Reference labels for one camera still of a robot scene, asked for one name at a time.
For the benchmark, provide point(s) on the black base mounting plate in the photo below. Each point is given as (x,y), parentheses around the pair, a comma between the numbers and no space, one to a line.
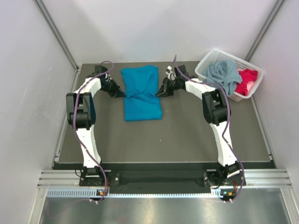
(182,177)

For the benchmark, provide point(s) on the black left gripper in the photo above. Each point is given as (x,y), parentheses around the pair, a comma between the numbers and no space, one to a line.
(117,92)

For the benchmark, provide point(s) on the bright blue t shirt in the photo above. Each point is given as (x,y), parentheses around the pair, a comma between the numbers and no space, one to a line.
(141,86)

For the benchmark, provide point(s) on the grey slotted cable duct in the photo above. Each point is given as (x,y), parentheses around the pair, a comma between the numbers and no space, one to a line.
(98,194)

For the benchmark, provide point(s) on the aluminium frame rail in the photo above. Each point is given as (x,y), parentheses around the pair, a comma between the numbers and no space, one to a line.
(255,178)

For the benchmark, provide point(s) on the red t shirt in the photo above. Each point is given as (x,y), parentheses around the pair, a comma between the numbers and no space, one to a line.
(247,75)

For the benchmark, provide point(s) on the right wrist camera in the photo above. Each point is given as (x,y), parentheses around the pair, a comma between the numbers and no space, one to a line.
(170,74)

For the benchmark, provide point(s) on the left corner aluminium post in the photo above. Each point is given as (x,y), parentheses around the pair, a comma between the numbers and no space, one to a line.
(50,22)

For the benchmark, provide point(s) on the right corner aluminium post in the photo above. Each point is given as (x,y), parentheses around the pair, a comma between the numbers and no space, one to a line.
(264,28)

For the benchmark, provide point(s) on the pink garment in basket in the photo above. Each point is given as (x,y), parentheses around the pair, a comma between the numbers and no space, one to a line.
(249,86)

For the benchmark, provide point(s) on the corner aluminium post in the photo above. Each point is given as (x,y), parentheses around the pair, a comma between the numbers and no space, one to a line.
(50,22)
(264,28)

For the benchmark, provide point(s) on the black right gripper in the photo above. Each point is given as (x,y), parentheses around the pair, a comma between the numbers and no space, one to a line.
(165,90)

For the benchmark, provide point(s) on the white plastic laundry basket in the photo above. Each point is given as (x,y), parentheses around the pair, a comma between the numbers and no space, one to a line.
(217,55)

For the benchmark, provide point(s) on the grey-blue t shirt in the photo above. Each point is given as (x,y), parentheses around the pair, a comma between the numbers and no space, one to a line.
(224,73)

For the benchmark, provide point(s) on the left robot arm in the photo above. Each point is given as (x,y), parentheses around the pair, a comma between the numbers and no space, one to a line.
(81,115)

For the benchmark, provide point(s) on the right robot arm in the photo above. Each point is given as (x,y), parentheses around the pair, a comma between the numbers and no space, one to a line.
(216,112)

